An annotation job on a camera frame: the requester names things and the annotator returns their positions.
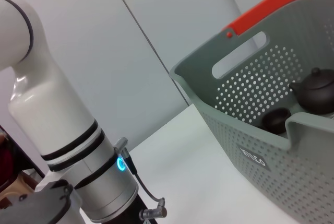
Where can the grey perforated storage bin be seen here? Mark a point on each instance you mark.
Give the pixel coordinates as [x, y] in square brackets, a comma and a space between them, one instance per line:
[292, 130]

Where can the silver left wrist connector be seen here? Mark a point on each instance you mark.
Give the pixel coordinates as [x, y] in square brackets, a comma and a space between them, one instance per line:
[152, 212]

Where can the beige plastic stool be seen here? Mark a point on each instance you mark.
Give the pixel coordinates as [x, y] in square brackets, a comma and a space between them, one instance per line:
[15, 190]

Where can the small black clay cup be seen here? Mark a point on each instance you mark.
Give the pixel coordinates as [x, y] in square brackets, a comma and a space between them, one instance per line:
[274, 120]

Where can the black clay teapot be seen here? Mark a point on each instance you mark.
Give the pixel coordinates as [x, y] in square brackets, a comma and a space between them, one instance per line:
[315, 93]

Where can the seated person red shirt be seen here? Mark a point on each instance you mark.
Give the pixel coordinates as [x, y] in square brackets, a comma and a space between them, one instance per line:
[6, 161]

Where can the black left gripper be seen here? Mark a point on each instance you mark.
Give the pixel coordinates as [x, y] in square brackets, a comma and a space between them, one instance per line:
[130, 217]

